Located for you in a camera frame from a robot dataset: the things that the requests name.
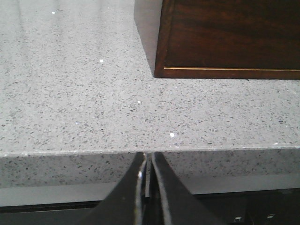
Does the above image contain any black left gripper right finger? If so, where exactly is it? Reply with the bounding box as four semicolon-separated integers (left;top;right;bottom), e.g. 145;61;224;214
150;152;225;225

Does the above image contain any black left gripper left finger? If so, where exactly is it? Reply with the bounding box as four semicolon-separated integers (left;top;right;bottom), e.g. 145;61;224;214
81;152;147;225

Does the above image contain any dark wooden drawer cabinet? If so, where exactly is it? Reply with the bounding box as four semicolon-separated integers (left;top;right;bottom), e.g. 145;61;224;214
134;0;300;80

